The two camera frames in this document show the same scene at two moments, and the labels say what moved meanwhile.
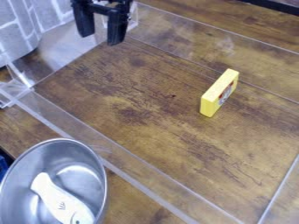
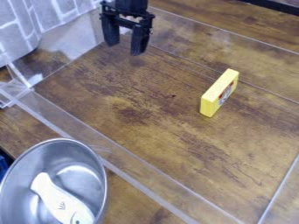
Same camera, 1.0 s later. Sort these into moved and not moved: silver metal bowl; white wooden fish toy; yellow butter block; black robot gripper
Moved: black robot gripper
Not moved: yellow butter block; silver metal bowl; white wooden fish toy
